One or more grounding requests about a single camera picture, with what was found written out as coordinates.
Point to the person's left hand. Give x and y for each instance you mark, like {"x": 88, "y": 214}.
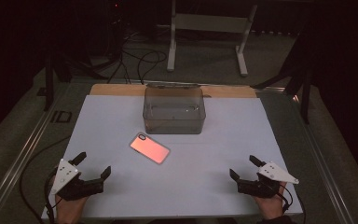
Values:
{"x": 71, "y": 210}

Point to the pink smartphone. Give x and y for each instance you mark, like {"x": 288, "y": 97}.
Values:
{"x": 150, "y": 148}

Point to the person's right hand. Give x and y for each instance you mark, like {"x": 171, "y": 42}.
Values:
{"x": 272, "y": 205}

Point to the white metal stand frame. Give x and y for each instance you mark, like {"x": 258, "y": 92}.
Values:
{"x": 211, "y": 23}

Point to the aluminium rail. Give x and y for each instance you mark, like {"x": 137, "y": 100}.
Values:
{"x": 21, "y": 155}
{"x": 326, "y": 168}

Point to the black rectangular floor bracket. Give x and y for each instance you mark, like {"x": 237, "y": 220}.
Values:
{"x": 61, "y": 116}

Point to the black stand leg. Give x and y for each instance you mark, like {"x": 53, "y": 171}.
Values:
{"x": 303, "y": 87}
{"x": 48, "y": 81}

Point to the wooden board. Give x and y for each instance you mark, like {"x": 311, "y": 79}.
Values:
{"x": 118, "y": 89}

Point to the clear grey plastic box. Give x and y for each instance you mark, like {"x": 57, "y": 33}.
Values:
{"x": 174, "y": 109}

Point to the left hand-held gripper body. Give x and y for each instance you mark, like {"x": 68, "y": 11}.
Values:
{"x": 80, "y": 187}

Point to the white paper sheet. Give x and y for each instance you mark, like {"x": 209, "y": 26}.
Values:
{"x": 183, "y": 186}

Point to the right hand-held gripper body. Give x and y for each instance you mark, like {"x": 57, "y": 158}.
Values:
{"x": 259, "y": 187}

